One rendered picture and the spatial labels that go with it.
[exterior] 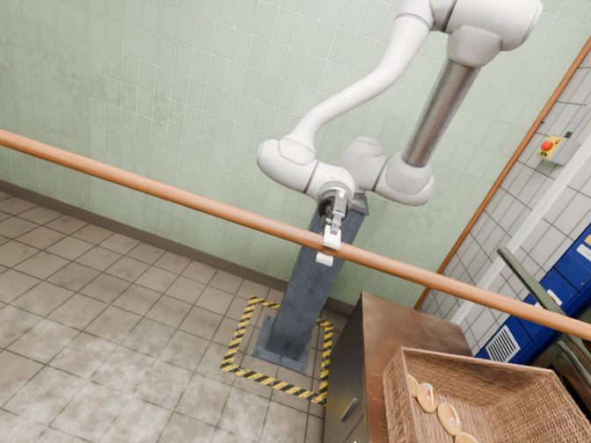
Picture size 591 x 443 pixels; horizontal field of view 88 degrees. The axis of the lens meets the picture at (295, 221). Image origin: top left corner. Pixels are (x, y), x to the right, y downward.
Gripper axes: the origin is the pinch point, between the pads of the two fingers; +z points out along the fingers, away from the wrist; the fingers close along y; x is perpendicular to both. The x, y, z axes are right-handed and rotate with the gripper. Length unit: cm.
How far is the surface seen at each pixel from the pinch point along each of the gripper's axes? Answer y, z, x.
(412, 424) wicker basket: 45, -3, -40
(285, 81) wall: -16, -125, 38
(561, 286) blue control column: 12, -47, -86
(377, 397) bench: 60, -19, -38
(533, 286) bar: 2, -17, -52
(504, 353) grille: 45, -45, -86
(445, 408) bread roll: 55, -20, -59
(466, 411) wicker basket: 59, -25, -71
